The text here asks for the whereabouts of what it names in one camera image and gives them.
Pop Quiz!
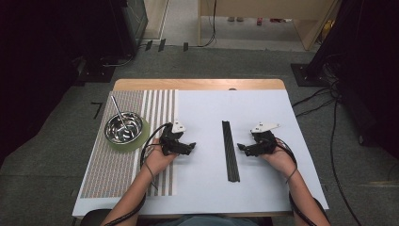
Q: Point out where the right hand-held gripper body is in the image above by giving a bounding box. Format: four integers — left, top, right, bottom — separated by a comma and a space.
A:
250, 121, 281, 155

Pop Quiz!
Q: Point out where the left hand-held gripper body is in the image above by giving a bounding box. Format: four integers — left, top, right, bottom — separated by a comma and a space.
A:
159, 121, 190, 156

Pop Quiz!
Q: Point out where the row of black chopsticks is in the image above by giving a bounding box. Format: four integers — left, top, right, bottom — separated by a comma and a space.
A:
221, 120, 241, 184

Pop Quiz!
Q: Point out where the stainless steel bowl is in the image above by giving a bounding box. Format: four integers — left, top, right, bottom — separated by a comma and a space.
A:
104, 111, 145, 145

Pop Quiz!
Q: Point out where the person's left hand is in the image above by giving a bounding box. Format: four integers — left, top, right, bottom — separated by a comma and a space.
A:
144, 139, 179, 177

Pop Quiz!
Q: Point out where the person's right hand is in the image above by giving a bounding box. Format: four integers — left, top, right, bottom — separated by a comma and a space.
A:
260, 139, 298, 177

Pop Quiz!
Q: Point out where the round green coaster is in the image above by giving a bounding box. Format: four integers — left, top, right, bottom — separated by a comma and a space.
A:
106, 117, 152, 153

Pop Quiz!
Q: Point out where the white table sheet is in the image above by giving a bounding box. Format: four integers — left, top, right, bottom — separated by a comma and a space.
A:
72, 89, 329, 218

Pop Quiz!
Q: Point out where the wooden table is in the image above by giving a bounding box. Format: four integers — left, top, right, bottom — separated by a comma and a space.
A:
74, 78, 296, 219

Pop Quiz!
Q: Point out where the silver metal stick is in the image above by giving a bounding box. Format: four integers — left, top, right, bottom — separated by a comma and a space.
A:
110, 94, 128, 130

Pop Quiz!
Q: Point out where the striped woven placemat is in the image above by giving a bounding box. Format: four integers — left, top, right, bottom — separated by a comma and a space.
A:
79, 89, 180, 200

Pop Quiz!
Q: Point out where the person's blue clothing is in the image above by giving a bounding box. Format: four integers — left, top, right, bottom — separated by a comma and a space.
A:
150, 214, 262, 226

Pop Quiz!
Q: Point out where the black square stand base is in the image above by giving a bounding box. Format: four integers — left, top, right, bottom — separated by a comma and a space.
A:
290, 63, 331, 88

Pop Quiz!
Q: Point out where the black flat stand base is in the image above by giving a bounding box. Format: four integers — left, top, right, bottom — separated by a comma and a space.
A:
74, 56, 117, 85

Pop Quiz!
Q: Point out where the black round seat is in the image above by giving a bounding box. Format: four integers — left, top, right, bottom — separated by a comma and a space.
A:
80, 208, 113, 226

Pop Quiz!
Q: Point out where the beige floor tape strip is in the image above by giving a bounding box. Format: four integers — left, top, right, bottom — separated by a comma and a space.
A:
358, 180, 399, 188

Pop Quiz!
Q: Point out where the dark glass cabinet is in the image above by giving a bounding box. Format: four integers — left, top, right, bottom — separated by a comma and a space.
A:
120, 0, 150, 58

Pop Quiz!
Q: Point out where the black curtain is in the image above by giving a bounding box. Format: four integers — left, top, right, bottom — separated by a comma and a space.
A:
305, 0, 399, 159
0, 0, 130, 168

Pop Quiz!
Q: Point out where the yellow item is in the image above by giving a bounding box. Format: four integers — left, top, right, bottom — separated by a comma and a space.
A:
320, 19, 336, 41

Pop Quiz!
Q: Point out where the thin grey left wrist cord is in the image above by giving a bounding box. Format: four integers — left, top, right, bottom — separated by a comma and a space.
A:
144, 162, 160, 191

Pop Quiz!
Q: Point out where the thin grey wrist cord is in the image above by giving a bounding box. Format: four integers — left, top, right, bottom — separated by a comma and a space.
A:
285, 167, 298, 185
144, 162, 160, 191

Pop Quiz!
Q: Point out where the thin grey right wrist cord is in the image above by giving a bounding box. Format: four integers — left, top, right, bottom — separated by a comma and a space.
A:
285, 167, 298, 185

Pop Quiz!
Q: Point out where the long black floor cable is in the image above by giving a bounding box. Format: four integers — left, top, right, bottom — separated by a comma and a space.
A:
328, 99, 364, 226

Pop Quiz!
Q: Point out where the black hanging cable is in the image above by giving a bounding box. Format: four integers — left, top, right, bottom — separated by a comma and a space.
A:
200, 0, 218, 49

